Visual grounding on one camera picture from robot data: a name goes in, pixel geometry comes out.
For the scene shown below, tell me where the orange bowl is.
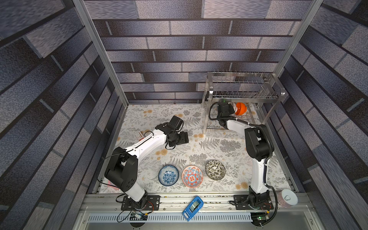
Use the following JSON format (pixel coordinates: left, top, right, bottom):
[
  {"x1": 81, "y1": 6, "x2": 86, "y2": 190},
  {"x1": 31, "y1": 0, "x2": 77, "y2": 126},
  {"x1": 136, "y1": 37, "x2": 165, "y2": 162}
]
[{"x1": 235, "y1": 103, "x2": 247, "y2": 116}]

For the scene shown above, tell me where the blue floral rim bowl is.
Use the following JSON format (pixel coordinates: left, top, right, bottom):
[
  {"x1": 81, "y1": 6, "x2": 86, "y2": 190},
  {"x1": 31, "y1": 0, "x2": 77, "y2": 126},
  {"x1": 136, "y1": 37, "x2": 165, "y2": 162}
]
[{"x1": 158, "y1": 165, "x2": 179, "y2": 186}]

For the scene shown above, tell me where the white lattice pattern bowl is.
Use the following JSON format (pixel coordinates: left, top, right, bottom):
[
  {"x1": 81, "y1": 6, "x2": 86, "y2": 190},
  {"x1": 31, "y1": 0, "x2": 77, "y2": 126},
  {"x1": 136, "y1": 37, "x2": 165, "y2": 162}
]
[{"x1": 232, "y1": 103, "x2": 238, "y2": 114}]

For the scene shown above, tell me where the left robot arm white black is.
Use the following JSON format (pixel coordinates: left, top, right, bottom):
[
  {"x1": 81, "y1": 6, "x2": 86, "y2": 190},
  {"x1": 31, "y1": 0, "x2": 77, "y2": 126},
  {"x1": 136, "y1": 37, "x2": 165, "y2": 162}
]
[{"x1": 104, "y1": 116, "x2": 189, "y2": 209}]

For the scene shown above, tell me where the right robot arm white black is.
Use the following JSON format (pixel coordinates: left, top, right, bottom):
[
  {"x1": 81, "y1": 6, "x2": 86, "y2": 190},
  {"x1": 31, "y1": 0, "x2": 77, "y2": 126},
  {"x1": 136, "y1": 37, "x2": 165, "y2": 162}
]
[{"x1": 213, "y1": 102, "x2": 275, "y2": 210}]

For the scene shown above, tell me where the steel two-tier dish rack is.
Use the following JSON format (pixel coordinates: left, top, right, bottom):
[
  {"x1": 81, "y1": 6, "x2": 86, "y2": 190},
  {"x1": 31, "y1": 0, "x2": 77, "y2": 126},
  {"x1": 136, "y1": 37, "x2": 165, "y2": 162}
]
[{"x1": 202, "y1": 72, "x2": 286, "y2": 134}]

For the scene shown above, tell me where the small red white box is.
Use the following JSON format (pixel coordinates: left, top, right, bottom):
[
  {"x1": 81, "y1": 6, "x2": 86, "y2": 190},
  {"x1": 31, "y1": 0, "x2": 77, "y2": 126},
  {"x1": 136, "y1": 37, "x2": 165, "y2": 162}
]
[{"x1": 136, "y1": 131, "x2": 145, "y2": 141}]

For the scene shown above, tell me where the red blue floral bowl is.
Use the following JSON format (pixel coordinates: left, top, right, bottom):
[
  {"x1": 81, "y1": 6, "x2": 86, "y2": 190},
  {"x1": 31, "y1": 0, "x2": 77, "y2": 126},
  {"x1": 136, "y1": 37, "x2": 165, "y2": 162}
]
[{"x1": 182, "y1": 165, "x2": 203, "y2": 188}]

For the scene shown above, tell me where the black white floral bowl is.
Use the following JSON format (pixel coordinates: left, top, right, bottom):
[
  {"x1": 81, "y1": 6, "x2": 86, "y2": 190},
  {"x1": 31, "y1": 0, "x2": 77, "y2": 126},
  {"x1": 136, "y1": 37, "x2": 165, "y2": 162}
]
[{"x1": 205, "y1": 160, "x2": 226, "y2": 181}]

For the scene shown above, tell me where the blue handheld meter device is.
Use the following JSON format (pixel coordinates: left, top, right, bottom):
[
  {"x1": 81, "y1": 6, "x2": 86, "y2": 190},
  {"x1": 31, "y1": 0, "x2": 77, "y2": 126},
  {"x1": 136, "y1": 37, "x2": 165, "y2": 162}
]
[{"x1": 182, "y1": 196, "x2": 204, "y2": 221}]

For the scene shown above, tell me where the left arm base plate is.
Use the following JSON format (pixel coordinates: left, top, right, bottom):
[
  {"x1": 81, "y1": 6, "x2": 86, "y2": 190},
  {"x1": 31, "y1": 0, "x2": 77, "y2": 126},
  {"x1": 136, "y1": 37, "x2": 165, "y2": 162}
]
[{"x1": 121, "y1": 195, "x2": 161, "y2": 211}]

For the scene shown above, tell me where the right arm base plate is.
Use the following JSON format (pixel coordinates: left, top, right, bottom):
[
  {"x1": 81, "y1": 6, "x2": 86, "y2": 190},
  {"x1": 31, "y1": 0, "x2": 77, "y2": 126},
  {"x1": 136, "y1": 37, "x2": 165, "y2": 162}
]
[{"x1": 229, "y1": 194, "x2": 274, "y2": 211}]

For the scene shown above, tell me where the aluminium rail frame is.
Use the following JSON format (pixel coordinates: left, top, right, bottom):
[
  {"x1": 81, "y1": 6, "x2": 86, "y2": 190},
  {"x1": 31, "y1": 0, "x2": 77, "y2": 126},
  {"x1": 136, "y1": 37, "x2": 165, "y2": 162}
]
[{"x1": 72, "y1": 192, "x2": 324, "y2": 230}]

